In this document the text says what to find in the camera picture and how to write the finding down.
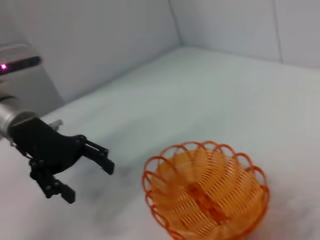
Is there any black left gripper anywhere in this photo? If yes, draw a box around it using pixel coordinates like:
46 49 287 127
10 116 116 205

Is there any orange woven plastic basket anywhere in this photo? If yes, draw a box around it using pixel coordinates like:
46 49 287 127
142 140 271 240

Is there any grey robot torso column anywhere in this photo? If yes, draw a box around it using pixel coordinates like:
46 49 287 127
0 43 65 118

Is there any silver left gripper cable connector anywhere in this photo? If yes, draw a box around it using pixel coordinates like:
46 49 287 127
47 119 64 131

